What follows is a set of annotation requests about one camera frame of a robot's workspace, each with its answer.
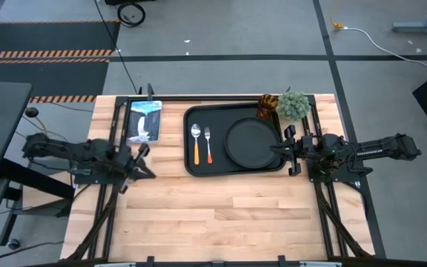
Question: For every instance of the black hazard striped floor mat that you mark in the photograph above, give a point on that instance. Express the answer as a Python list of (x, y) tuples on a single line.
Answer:
[(46, 37), (46, 79)]

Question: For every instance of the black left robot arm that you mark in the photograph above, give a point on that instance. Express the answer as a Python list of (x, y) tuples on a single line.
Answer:
[(69, 148)]

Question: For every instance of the amber glass cup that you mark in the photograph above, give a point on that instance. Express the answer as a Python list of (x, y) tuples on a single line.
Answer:
[(266, 105)]

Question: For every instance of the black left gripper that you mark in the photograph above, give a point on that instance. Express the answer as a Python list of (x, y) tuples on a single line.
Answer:
[(128, 167)]

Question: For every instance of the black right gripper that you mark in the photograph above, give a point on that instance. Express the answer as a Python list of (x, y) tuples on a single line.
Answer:
[(304, 150)]

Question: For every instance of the black rectangular tray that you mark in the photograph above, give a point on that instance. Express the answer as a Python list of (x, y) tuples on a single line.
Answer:
[(215, 111)]

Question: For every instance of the grey table leg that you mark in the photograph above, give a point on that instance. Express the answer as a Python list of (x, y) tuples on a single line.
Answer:
[(421, 26)]

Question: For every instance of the black round plate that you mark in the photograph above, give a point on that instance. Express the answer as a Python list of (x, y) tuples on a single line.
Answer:
[(250, 142)]

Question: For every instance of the small green artificial plant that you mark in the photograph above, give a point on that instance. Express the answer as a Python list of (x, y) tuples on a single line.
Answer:
[(293, 105)]

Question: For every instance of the waterfall picture book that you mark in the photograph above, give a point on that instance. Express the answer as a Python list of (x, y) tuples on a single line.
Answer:
[(145, 122)]

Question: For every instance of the black round knob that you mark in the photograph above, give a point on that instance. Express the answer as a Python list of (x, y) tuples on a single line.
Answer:
[(31, 112)]

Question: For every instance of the black aluminium table frame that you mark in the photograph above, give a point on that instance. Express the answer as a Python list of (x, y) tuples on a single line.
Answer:
[(217, 98)]

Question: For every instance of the black caster wheel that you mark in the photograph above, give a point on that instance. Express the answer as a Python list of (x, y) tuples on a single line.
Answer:
[(13, 244)]

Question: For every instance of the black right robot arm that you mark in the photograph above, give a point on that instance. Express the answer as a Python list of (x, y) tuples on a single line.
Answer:
[(376, 150)]

